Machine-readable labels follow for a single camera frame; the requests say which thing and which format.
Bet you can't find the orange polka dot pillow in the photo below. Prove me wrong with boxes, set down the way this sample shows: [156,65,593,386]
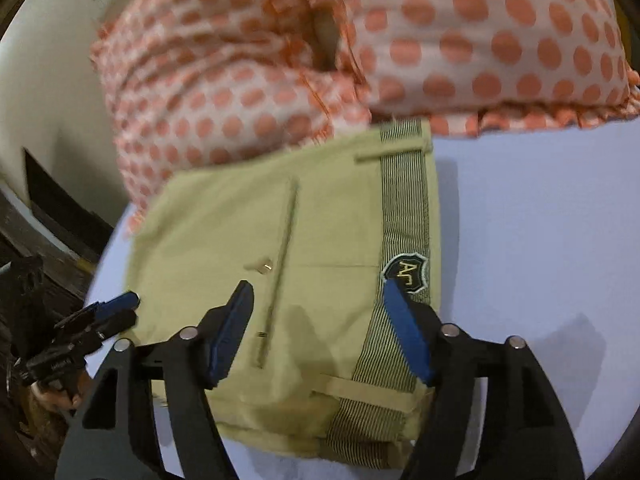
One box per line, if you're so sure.
[325,0,640,138]
[90,0,373,233]

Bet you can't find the person's left hand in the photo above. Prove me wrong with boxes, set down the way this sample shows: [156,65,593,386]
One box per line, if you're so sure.
[31,380,83,413]

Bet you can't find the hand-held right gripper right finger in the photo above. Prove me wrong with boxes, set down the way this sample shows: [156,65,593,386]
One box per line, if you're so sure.
[382,278,587,480]

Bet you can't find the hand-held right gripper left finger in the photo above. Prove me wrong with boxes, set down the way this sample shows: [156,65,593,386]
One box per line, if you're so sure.
[55,280,255,480]

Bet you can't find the dark wooden furniture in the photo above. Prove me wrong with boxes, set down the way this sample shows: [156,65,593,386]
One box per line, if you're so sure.
[0,147,116,301]

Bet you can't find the khaki green pants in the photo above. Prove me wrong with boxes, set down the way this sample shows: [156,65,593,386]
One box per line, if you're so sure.
[127,119,442,463]

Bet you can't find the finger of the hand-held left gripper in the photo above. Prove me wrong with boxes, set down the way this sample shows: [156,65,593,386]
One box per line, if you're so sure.
[54,290,141,347]

